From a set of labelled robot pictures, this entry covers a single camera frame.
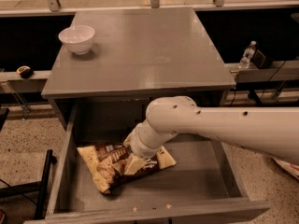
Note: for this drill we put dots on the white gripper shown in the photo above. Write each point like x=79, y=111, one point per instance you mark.
x=139, y=149

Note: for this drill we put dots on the brown sea salt chip bag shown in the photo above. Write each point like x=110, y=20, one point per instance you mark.
x=106, y=163

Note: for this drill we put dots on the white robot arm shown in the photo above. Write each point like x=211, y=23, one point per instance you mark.
x=272, y=131

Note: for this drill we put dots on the grey open top drawer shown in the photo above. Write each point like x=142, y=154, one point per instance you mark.
x=203, y=188

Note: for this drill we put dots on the grey cabinet counter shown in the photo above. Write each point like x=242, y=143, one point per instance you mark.
x=152, y=51

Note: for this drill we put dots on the black metal stand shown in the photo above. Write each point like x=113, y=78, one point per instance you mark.
x=39, y=186

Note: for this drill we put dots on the white ceramic bowl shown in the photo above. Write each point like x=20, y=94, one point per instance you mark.
x=77, y=39

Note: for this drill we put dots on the yellow black tape measure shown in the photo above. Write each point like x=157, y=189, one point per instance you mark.
x=25, y=71

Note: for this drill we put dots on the white red sneaker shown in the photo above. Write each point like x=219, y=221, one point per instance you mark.
x=288, y=167

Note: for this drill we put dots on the clear plastic water bottle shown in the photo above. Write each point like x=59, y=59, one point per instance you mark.
x=247, y=55

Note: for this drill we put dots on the small black box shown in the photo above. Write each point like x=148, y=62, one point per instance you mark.
x=261, y=61

